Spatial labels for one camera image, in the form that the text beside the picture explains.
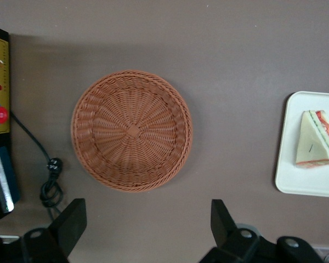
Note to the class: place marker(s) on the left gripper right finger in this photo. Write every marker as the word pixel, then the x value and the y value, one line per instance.
pixel 224 230

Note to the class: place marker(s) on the cream rectangular tray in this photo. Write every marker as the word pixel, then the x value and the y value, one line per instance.
pixel 288 180

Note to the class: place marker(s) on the black equipment box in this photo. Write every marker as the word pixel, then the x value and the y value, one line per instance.
pixel 13 178

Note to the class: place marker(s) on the triangular sandwich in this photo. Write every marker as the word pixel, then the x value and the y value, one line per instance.
pixel 309 139

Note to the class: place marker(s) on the round brown wicker basket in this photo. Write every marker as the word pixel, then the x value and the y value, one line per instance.
pixel 131 131

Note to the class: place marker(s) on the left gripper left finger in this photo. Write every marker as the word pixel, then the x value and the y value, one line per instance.
pixel 68 227

